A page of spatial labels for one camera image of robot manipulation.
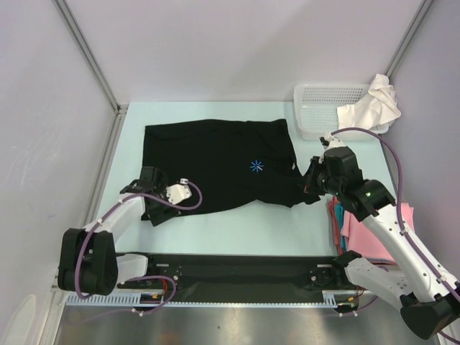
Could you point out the red folded t shirt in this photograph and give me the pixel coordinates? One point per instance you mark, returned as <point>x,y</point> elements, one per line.
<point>334,223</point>

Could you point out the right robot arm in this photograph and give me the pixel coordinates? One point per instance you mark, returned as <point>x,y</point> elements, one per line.
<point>425,293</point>

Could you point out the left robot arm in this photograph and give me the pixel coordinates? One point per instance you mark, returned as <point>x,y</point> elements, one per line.
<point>89,264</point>

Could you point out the aluminium frame rail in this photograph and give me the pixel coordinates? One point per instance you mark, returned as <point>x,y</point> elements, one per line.
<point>92,280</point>

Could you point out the white plastic basket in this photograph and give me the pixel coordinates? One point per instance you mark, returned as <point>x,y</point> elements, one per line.
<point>316,106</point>

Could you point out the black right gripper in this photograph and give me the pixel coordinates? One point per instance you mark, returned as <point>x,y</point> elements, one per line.
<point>310,186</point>

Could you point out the black t shirt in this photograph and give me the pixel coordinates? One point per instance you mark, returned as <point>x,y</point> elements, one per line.
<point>232,162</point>

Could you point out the teal folded t shirt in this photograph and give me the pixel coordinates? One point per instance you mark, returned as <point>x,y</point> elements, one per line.
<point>341,226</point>

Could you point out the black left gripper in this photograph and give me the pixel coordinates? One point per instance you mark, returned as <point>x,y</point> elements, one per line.
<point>157,216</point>

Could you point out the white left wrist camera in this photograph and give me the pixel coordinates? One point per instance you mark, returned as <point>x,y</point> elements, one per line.
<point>178,192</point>

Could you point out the white t shirt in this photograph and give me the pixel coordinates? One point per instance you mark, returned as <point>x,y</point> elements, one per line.
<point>377,107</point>

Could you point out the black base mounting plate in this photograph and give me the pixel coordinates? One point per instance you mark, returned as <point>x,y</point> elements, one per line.
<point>206,278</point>

